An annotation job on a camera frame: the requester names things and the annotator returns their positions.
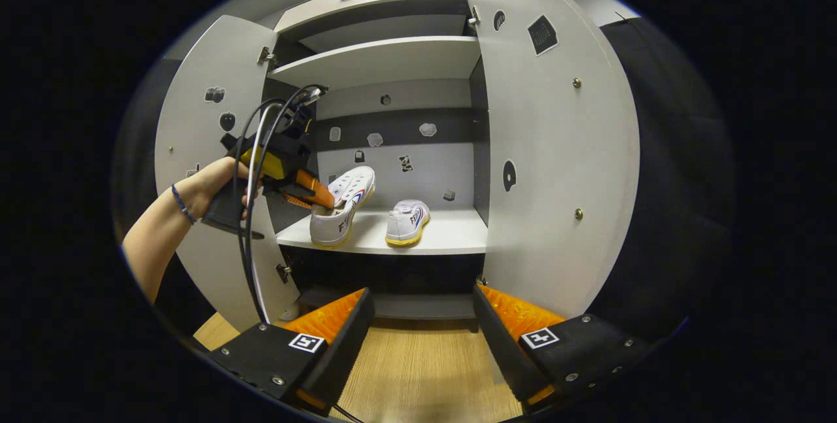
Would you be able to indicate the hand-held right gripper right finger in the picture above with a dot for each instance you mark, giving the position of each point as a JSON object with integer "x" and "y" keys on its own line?
{"x": 500, "y": 344}

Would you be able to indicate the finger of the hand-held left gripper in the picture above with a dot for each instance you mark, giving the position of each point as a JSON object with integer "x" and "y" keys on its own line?
{"x": 317, "y": 193}
{"x": 299, "y": 201}

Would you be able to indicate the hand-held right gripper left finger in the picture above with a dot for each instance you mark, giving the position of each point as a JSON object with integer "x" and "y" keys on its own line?
{"x": 346, "y": 344}

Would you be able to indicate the white canvas shoe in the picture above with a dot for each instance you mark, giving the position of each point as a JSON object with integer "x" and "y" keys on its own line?
{"x": 337, "y": 220}
{"x": 407, "y": 223}

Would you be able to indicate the black backdrop cloth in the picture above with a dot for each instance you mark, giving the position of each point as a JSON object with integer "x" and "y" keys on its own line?
{"x": 673, "y": 181}

